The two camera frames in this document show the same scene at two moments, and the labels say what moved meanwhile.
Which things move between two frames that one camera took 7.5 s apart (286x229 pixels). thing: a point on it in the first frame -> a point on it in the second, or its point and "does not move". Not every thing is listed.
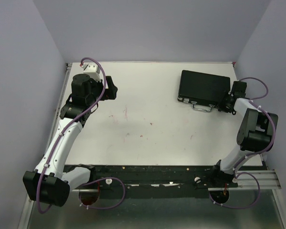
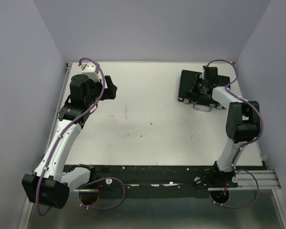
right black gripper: [221, 108] -> [193, 87]
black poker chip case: [204, 90] does not move
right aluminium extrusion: [269, 180] does not move
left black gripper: [110, 92] does not move
